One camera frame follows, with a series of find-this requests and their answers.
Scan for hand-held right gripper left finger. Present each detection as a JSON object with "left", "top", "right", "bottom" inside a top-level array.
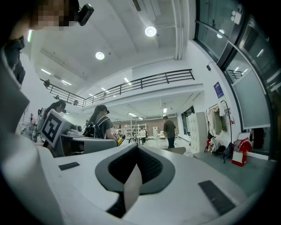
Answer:
[{"left": 36, "top": 143, "right": 139, "bottom": 225}]

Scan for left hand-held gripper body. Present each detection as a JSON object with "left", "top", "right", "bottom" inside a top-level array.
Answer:
[{"left": 41, "top": 109, "right": 86, "bottom": 158}]

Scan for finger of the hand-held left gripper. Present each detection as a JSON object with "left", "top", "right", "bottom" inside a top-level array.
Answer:
[{"left": 72, "top": 136, "right": 119, "bottom": 154}]

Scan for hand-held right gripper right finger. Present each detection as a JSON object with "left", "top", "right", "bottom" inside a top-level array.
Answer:
[{"left": 122, "top": 144, "right": 250, "bottom": 225}]

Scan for black backpack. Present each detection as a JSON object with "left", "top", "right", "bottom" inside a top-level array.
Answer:
[{"left": 83, "top": 116, "right": 109, "bottom": 139}]

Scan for white shelving unit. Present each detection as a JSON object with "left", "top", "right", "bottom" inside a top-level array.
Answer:
[{"left": 119, "top": 123, "right": 148, "bottom": 141}]

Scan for white and red backpack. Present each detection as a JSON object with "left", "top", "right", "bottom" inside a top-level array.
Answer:
[{"left": 205, "top": 137, "right": 220, "bottom": 153}]

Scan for light wooden desk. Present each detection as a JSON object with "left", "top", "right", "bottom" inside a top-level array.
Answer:
[{"left": 157, "top": 134, "right": 169, "bottom": 145}]

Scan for black bag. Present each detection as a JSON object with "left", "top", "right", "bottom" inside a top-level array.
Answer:
[{"left": 223, "top": 142, "right": 234, "bottom": 164}]

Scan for grey metal lockers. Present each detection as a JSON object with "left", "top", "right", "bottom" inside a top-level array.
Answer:
[{"left": 187, "top": 112, "right": 208, "bottom": 154}]

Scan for dark window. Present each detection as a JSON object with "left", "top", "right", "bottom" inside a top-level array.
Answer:
[{"left": 181, "top": 105, "right": 195, "bottom": 136}]

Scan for person's dark clothing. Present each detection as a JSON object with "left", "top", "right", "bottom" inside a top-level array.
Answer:
[{"left": 0, "top": 36, "right": 26, "bottom": 86}]

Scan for red and white bag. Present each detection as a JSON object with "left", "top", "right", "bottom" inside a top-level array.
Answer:
[{"left": 231, "top": 131, "right": 253, "bottom": 167}]

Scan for beige hanging garment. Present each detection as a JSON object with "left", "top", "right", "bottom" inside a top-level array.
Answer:
[{"left": 207, "top": 106, "right": 228, "bottom": 136}]

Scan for black coat rack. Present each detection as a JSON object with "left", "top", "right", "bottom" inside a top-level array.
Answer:
[{"left": 206, "top": 100, "right": 234, "bottom": 154}]

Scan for person's head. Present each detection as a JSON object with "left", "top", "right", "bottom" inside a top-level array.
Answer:
[{"left": 8, "top": 0, "right": 81, "bottom": 41}]

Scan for black balcony railing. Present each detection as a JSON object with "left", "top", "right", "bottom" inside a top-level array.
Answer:
[{"left": 40, "top": 69, "right": 195, "bottom": 108}]

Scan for frosted glass partition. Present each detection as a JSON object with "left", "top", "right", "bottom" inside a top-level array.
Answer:
[{"left": 232, "top": 69, "right": 272, "bottom": 130}]

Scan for black framed glass doors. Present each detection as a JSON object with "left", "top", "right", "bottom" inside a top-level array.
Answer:
[{"left": 194, "top": 0, "right": 281, "bottom": 161}]

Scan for blue wall poster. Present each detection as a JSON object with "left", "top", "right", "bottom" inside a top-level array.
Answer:
[{"left": 213, "top": 81, "right": 223, "bottom": 99}]

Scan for black head-worn camera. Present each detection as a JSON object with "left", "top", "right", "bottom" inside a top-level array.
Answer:
[{"left": 78, "top": 3, "right": 94, "bottom": 26}]

